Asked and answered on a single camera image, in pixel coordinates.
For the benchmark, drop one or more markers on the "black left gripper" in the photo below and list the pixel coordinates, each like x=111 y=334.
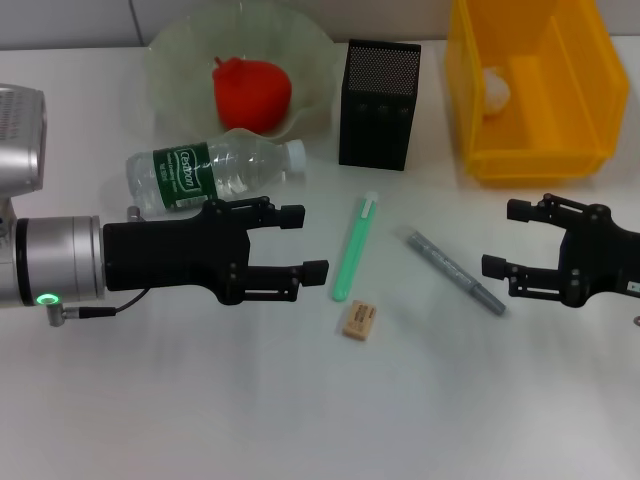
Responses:
x=175 y=255

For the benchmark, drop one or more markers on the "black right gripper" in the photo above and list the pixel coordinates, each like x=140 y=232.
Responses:
x=605 y=260

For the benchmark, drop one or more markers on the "clear green-label water bottle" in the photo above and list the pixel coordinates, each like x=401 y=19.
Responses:
x=185 y=172

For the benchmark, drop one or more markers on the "white paper ball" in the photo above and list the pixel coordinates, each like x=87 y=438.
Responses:
x=496 y=92

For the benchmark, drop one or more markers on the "red apple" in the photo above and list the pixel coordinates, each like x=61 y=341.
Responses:
x=250 y=95

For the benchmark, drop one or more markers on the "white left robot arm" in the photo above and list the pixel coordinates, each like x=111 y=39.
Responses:
x=60 y=260

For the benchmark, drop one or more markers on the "grey marker pen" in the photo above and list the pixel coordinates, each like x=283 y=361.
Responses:
x=450 y=270

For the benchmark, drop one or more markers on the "beige eraser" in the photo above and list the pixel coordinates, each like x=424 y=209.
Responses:
x=359 y=321

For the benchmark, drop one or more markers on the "black mesh pen holder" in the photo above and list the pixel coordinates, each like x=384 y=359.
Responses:
x=375 y=135

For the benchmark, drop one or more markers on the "translucent wavy fruit plate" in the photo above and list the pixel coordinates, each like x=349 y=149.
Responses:
x=170 y=80

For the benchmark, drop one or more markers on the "yellow plastic bin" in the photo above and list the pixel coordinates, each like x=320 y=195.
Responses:
x=550 y=100

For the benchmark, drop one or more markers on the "small silver gripper plug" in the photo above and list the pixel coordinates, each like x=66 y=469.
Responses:
x=134 y=212

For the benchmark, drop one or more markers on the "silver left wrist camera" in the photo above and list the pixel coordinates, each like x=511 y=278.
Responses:
x=17 y=145

